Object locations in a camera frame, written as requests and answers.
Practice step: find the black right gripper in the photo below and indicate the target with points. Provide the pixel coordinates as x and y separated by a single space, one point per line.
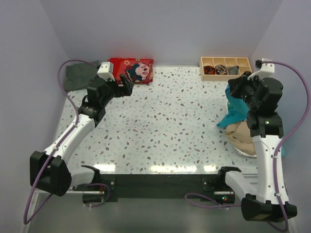
235 85

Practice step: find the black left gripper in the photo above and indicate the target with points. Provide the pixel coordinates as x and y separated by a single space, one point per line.
125 90

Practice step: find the teal t shirt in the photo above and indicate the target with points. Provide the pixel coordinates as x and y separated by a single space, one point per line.
283 151
237 110

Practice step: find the beige t shirt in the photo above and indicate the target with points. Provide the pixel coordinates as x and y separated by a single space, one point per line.
238 135

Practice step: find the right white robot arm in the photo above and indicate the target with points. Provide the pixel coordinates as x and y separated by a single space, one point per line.
268 201

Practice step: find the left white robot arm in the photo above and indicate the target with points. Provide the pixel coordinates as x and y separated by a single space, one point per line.
49 169

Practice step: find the red cartoon folded cloth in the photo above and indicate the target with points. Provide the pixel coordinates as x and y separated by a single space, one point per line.
138 71

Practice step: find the grey rolled sock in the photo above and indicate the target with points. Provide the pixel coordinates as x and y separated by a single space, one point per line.
233 70

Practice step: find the patterned rolled sock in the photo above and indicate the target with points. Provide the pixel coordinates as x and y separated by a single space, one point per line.
221 69

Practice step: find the wooden compartment box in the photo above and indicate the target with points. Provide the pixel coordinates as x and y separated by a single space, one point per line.
242 62

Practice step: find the orange black rolled sock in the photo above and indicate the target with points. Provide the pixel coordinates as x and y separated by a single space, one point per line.
209 70

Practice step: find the folded grey t shirt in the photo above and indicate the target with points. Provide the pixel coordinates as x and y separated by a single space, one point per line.
78 75

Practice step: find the white plastic laundry basket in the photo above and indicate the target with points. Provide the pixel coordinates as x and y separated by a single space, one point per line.
238 133

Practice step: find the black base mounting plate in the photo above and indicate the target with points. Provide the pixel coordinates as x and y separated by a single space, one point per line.
160 186

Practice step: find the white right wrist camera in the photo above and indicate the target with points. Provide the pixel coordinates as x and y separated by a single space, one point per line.
266 69

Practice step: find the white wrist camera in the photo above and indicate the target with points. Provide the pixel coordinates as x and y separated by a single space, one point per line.
266 69
105 71

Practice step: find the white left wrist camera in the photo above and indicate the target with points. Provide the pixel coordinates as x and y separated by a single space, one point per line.
105 71

